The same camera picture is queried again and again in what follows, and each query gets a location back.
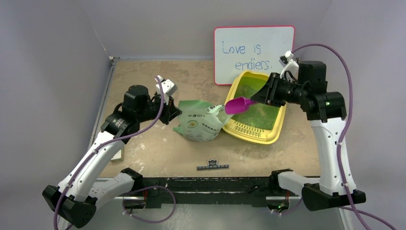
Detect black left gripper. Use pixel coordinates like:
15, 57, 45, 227
136, 92, 182, 125

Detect yellow sifting litter tray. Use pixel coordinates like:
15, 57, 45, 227
223, 70, 286, 144

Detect purple plastic litter scoop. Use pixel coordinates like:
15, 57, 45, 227
225, 97, 257, 115

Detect green cat litter bag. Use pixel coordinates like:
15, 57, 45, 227
173, 100, 233, 142

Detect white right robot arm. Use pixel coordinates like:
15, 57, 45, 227
251, 61, 366, 211

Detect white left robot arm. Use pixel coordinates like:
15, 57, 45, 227
42, 81, 181, 229

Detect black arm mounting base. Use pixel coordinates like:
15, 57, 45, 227
122, 167, 295, 210

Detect green cat litter granules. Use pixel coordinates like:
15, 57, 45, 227
232, 85, 280, 130

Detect pink framed whiteboard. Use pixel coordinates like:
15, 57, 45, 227
214, 25, 295, 85

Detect small white red card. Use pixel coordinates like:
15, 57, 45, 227
111, 149, 124, 161

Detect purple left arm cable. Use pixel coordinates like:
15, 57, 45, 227
53, 76, 166, 230

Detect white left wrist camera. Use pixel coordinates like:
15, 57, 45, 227
155, 75, 178, 105

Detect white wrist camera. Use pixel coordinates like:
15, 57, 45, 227
155, 75, 178, 105
279, 50, 299, 82

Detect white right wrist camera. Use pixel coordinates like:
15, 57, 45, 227
279, 50, 299, 82

